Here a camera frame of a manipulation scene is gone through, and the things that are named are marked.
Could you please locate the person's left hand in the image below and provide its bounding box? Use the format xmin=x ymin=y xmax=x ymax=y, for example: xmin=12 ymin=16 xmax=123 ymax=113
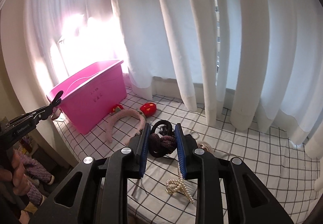
xmin=1 ymin=151 xmax=30 ymax=196

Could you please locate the pink plastic bin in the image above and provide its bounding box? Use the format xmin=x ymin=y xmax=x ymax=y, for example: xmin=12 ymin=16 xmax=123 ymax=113
xmin=47 ymin=60 xmax=126 ymax=135

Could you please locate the pink fuzzy strawberry headband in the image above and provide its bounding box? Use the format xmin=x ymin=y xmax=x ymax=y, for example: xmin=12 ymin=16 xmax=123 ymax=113
xmin=104 ymin=102 xmax=157 ymax=146

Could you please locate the white sheer curtain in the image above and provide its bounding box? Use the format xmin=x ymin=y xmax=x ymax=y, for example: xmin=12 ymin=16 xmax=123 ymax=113
xmin=25 ymin=0 xmax=322 ymax=158

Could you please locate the purple knitted sleeve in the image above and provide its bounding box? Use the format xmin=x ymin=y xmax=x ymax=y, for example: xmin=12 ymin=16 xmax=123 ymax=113
xmin=16 ymin=151 xmax=55 ymax=208

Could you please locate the dark purple scrunchie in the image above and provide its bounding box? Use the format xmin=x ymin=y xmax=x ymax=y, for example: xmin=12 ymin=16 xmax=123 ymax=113
xmin=148 ymin=133 xmax=177 ymax=158

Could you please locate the black wrist watch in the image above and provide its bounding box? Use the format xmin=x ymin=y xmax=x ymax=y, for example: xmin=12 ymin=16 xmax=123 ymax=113
xmin=148 ymin=120 xmax=177 ymax=158

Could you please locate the beige round jewelry piece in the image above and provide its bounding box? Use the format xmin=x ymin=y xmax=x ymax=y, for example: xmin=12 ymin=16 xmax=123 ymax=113
xmin=198 ymin=141 xmax=214 ymax=154

